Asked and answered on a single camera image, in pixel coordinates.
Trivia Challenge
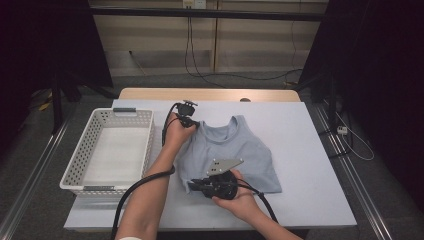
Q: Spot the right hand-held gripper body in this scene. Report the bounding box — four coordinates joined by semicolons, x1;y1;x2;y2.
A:
199;157;245;201

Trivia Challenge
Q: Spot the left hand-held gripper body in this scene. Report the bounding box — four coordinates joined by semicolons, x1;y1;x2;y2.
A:
175;99;199;129

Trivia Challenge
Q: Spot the light blue tank top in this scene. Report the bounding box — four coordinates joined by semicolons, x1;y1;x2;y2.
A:
175;114;283;195

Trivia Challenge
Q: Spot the white perforated plastic basket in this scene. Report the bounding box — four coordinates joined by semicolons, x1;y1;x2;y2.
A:
59;107;156;198

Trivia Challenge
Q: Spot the person's left hand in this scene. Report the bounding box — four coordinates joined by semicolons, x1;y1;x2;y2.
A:
162;112;198;155

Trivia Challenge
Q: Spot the person's right hand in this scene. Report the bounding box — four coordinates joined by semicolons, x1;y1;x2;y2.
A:
211;169;265;222

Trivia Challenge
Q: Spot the wooden table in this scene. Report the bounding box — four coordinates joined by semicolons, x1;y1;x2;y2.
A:
118;87;302;103

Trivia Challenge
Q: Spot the black horizontal bar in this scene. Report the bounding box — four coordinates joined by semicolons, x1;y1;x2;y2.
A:
89;7;330;23

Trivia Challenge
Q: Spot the black curtain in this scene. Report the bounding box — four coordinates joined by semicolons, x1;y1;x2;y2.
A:
0;0;114;154
297;0;424;214

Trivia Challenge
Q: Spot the left hand-held gripper black cable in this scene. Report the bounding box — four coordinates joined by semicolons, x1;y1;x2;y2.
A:
110;102;179;240

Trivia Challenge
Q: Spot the hand-held gripper black cable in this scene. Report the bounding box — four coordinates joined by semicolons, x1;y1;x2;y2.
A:
110;102;179;240
229;178;279;224

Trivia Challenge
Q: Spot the black power cable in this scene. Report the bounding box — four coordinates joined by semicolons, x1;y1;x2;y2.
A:
189;15;304;82
184;15;229;89

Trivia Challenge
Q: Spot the right hand-held gripper black cable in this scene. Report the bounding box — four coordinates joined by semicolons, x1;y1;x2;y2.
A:
229;178;279;224

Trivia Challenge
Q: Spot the white wall socket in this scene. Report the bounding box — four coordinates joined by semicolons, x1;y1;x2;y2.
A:
182;0;208;10

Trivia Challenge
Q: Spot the metal floor rail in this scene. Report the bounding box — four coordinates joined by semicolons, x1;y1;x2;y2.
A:
0;108;78;240
313;103;395;240

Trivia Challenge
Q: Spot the thin white cable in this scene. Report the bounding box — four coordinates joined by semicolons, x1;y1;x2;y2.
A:
334;111;376;162

